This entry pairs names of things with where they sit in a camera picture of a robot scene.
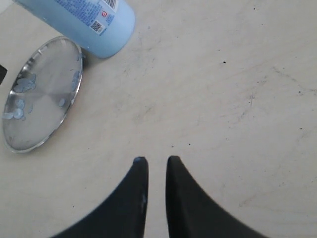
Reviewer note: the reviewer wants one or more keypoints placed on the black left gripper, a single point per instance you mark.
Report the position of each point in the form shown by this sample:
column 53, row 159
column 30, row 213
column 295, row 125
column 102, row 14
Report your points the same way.
column 3, row 72

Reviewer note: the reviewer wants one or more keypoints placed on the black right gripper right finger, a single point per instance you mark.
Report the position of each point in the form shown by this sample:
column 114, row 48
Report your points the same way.
column 191, row 213

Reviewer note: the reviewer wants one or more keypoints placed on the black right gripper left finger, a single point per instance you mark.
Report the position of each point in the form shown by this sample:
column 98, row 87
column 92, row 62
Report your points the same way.
column 122, row 214

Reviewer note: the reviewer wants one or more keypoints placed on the blue soap pump bottle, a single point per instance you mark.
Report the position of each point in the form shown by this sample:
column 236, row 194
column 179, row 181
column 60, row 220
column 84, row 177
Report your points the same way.
column 102, row 27

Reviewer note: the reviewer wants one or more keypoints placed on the round steel plate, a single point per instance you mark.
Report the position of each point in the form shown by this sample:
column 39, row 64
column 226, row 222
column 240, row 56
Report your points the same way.
column 42, row 94

